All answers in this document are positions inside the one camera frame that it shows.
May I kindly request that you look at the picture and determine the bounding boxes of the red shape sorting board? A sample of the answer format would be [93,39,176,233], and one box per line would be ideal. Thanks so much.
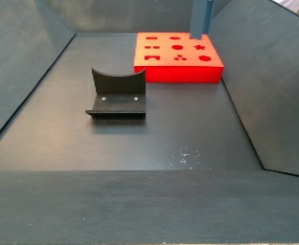
[135,33,225,83]

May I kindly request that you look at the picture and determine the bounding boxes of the black curved holder stand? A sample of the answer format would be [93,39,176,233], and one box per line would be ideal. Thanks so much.
[85,70,146,118]

